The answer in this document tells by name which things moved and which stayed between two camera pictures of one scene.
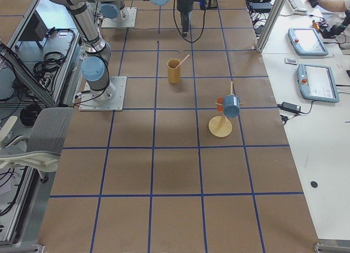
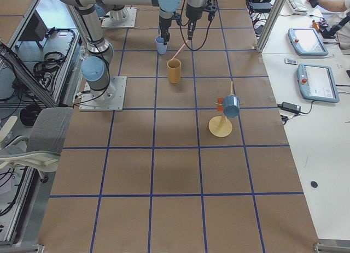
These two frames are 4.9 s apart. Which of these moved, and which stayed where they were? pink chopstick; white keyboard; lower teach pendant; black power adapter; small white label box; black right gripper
Moved: black right gripper; pink chopstick
Stayed: black power adapter; lower teach pendant; small white label box; white keyboard
